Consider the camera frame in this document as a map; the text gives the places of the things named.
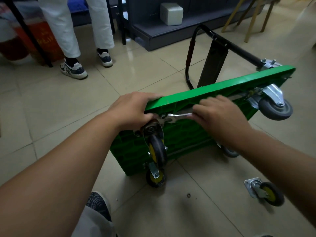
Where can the person's left hand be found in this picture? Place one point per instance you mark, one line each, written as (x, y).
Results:
(130, 113)

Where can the wooden stool legs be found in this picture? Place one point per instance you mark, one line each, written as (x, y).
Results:
(254, 17)

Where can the silver wrench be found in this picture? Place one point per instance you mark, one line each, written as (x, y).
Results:
(177, 117)

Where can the person's left forearm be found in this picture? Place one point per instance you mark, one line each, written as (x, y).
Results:
(49, 187)

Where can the person's light trousers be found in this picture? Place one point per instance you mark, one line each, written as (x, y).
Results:
(91, 224)

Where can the green platform trolley deck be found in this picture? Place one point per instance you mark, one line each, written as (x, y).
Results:
(185, 138)

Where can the blue plastic crate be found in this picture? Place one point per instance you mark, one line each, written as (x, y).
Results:
(76, 2)

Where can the person's dark shoe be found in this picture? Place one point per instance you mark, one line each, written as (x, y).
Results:
(100, 204)

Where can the white box on shelf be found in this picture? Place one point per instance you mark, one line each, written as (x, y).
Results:
(172, 14)

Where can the person's right forearm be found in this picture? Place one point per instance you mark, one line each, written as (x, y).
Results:
(284, 165)

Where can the person's right hand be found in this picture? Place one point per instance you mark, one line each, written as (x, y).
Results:
(222, 118)

